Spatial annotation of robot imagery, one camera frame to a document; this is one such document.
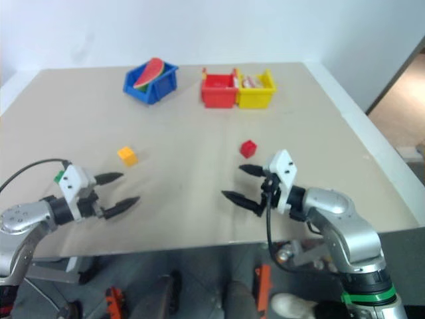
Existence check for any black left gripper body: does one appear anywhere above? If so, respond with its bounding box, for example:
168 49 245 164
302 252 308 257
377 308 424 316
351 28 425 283
76 184 107 220

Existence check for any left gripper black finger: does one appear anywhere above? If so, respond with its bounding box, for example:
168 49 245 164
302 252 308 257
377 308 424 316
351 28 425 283
94 171 125 186
100 196 141 221

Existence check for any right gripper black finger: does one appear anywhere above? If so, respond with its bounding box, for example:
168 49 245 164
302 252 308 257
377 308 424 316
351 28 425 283
238 163 267 178
221 189 267 219

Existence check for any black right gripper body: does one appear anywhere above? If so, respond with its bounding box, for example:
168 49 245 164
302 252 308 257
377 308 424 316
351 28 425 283
260 171 284 215

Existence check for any red cube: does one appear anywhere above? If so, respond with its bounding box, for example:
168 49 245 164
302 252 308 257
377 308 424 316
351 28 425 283
239 140 258 159

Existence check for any orange cube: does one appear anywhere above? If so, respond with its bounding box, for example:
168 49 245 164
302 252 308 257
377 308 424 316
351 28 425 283
117 146 139 167

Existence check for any yellow plastic bin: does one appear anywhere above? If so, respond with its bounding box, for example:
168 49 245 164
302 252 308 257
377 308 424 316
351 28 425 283
234 68 278 110

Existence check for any red plastic bin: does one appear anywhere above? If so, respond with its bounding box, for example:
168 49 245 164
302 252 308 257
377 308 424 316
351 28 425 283
200 67 240 109

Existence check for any white red toy food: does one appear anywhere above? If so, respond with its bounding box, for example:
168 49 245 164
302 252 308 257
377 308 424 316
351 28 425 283
241 75 267 89

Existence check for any orange black tool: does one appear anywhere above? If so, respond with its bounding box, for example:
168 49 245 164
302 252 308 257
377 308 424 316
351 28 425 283
105 286 129 319
253 264 272 314

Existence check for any blue plastic bin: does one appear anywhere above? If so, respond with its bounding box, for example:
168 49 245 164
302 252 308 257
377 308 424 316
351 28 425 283
122 60 179 106

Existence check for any toy watermelon slice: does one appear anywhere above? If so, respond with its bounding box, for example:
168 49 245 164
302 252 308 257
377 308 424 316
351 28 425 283
133 58 166 91

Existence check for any white shoe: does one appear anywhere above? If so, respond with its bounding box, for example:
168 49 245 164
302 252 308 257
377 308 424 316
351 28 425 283
271 292 320 319

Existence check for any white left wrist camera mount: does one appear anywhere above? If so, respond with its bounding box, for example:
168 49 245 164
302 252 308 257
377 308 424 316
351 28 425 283
59 163 98 222

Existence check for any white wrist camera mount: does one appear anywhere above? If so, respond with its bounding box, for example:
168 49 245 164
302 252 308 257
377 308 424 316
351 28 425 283
264 149 299 214
59 163 98 222

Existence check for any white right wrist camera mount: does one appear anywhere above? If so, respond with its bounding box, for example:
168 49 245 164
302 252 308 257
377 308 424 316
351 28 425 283
264 149 299 214

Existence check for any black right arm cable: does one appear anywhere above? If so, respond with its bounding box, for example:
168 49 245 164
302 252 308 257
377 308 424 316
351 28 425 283
264 181 337 275

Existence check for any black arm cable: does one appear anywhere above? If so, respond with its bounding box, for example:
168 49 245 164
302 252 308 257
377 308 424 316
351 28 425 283
0 158 72 193
264 181 337 275

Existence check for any grey metal table bracket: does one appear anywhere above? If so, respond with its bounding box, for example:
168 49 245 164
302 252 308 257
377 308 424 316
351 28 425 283
28 255 100 285
275 239 335 270

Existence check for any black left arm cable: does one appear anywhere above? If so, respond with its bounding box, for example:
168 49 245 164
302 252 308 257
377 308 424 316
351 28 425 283
0 158 72 193

